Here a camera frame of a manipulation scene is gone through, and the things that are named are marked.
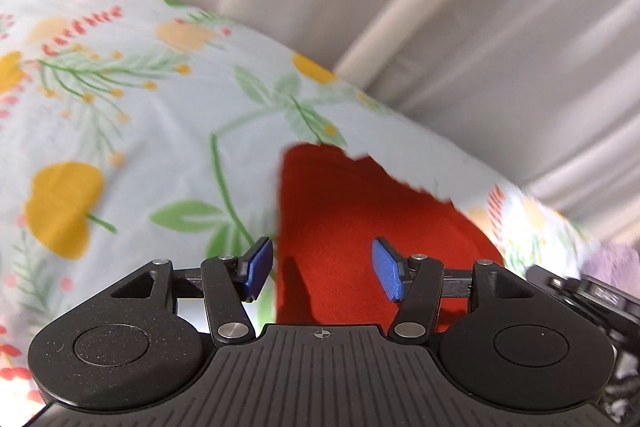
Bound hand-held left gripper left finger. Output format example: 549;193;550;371
110;237;274;348

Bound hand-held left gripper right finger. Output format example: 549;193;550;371
371;237;533;348

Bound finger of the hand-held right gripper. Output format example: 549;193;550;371
526;264;583;304

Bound red knit sweater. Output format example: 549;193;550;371
272;143;506;334

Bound light purple cloth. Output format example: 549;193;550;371
584;241;640;295

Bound floral printed bedsheet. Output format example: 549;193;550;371
0;0;608;423

